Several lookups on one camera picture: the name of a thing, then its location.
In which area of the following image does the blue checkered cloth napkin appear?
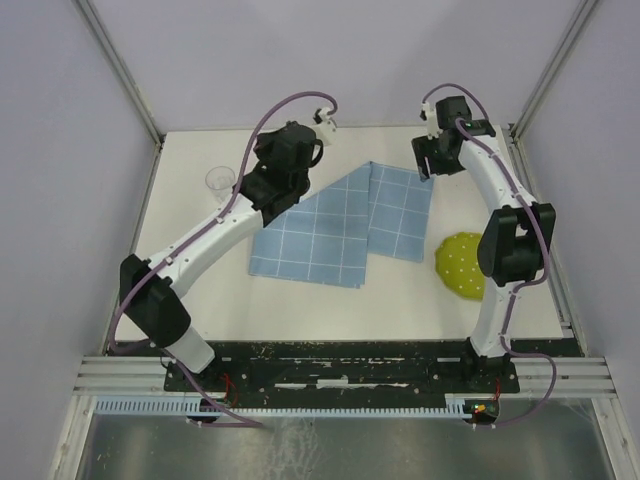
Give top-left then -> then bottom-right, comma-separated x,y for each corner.
248,162 -> 433,288

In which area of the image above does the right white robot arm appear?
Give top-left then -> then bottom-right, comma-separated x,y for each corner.
411,95 -> 556,391

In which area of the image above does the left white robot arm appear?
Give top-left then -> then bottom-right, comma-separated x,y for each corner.
119,120 -> 336,390

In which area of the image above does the clear plastic cup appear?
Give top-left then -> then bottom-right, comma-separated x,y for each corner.
205,166 -> 236,203

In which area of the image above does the green polka dot plate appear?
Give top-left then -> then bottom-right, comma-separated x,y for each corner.
434,232 -> 486,302

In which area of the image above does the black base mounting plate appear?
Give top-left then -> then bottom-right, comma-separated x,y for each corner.
164,340 -> 520,406

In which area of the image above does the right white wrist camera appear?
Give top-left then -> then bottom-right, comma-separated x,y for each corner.
419,101 -> 442,139

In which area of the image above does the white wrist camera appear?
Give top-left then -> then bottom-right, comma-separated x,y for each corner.
311,107 -> 337,147
419,101 -> 442,139

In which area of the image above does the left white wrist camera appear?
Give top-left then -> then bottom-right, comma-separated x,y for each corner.
311,107 -> 337,147

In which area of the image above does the right aluminium frame post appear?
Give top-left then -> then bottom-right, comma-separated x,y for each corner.
510,0 -> 601,141

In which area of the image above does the aluminium frame post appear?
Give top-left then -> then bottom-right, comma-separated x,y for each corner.
510,0 -> 601,141
72,0 -> 165,145

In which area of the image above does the left aluminium frame post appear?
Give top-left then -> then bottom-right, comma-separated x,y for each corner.
72,0 -> 165,145

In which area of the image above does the aluminium front rail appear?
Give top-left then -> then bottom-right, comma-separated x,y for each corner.
73,357 -> 617,398

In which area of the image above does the blue slotted cable duct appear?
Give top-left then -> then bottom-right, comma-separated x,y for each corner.
93,392 -> 496,416

